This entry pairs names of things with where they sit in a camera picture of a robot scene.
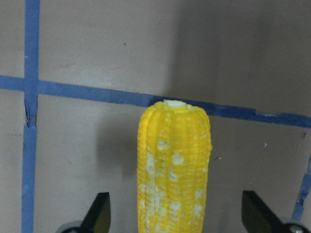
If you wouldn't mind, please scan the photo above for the yellow corn cob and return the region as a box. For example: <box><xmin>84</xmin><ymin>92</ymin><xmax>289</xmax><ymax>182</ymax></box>
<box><xmin>137</xmin><ymin>100</ymin><xmax>212</xmax><ymax>233</ymax></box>

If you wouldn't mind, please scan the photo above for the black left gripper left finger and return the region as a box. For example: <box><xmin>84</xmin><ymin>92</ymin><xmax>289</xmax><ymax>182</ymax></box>
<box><xmin>81</xmin><ymin>192</ymin><xmax>111</xmax><ymax>233</ymax></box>

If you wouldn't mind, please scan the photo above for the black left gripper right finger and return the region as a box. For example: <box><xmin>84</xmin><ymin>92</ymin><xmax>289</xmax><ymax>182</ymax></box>
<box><xmin>242</xmin><ymin>190</ymin><xmax>291</xmax><ymax>233</ymax></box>

